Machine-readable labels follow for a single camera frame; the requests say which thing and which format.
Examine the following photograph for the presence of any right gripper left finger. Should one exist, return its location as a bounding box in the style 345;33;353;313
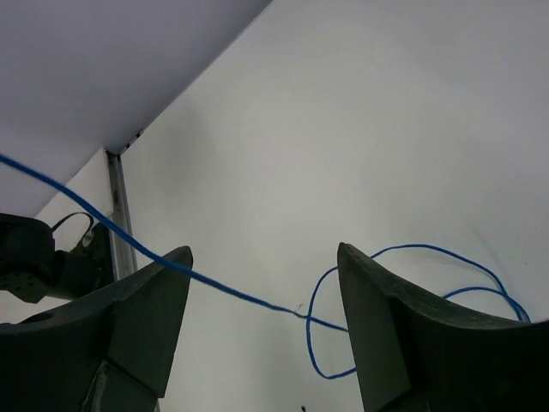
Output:
1;263;190;411

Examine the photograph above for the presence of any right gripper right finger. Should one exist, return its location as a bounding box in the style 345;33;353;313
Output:
337;243;548;411

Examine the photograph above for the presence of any blue headphone cable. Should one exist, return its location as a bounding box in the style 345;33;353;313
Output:
0;154;532;379

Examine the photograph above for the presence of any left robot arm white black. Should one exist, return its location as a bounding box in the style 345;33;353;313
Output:
1;213;115;304

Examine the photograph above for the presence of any aluminium side rail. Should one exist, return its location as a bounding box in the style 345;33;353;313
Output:
106;151;137;281

